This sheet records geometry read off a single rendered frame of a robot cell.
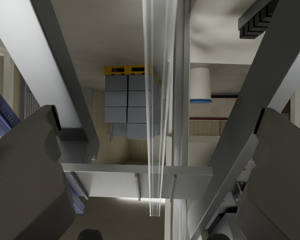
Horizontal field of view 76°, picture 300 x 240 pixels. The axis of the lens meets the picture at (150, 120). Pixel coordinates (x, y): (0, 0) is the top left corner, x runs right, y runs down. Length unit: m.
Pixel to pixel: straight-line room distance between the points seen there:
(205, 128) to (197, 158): 8.63
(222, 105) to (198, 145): 6.15
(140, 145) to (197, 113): 3.97
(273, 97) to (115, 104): 3.15
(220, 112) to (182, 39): 6.25
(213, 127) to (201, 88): 6.10
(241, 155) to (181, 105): 0.31
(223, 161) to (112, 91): 3.09
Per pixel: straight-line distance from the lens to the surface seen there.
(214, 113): 6.78
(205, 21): 0.69
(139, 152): 9.69
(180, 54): 0.59
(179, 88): 0.56
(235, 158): 0.31
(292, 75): 0.23
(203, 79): 3.43
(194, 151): 0.71
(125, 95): 3.27
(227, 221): 0.46
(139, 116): 3.17
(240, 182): 0.38
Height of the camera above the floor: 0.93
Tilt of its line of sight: 1 degrees down
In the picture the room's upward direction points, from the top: 179 degrees counter-clockwise
